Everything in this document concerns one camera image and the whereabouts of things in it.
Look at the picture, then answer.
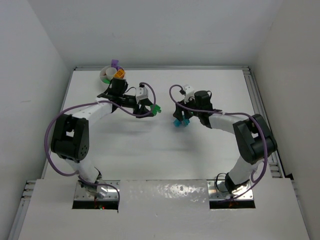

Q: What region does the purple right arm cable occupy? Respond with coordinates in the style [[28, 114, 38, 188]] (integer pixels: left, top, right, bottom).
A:
[[168, 84, 269, 201]]

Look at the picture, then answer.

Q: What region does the aluminium frame rail back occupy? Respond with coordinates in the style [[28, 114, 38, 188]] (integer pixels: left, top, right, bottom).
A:
[[74, 65, 251, 71]]

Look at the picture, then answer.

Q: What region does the yellow curved lego brick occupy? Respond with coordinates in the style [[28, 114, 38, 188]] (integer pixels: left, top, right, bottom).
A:
[[114, 68, 126, 79]]

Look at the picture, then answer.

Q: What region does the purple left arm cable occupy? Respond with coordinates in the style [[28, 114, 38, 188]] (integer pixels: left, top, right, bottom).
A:
[[43, 82, 158, 201]]

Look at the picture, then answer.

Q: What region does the aluminium frame rail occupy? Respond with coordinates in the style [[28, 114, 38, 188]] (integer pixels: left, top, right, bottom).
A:
[[74, 65, 251, 71], [242, 66, 293, 179]]

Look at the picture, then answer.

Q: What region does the green lego brick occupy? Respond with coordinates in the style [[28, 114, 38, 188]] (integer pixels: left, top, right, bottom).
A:
[[150, 104, 162, 116]]

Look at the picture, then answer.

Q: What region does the metal base plate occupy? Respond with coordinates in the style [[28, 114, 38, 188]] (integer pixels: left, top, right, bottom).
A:
[[207, 179, 255, 201], [74, 180, 120, 202]]

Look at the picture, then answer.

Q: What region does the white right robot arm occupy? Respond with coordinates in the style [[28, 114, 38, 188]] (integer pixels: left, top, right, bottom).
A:
[[173, 85, 278, 194]]

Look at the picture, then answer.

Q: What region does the lavender curved lego piece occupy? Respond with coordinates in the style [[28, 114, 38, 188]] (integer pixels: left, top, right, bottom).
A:
[[110, 59, 120, 70]]

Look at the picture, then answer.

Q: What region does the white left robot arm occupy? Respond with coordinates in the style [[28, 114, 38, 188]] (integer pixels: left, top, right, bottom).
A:
[[44, 77, 159, 193]]

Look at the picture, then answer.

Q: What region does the white round divided container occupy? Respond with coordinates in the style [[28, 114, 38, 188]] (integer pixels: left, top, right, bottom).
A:
[[99, 65, 126, 90]]

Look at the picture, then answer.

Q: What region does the cyan lego brick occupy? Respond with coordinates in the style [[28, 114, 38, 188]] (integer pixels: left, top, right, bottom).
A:
[[173, 119, 190, 127]]

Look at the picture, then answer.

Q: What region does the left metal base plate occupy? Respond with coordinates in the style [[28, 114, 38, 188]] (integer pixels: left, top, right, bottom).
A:
[[74, 180, 120, 202]]

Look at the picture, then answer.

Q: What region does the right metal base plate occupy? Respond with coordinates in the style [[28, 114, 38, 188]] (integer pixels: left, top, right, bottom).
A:
[[207, 179, 255, 201]]

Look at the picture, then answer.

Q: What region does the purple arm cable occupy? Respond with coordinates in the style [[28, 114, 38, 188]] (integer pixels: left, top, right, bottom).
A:
[[168, 84, 269, 201], [43, 82, 158, 201]]

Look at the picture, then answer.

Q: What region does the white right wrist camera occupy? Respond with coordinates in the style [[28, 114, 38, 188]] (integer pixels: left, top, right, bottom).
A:
[[179, 84, 195, 104]]

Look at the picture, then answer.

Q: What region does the aluminium frame rail right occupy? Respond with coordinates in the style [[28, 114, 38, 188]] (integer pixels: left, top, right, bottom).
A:
[[242, 66, 293, 179]]

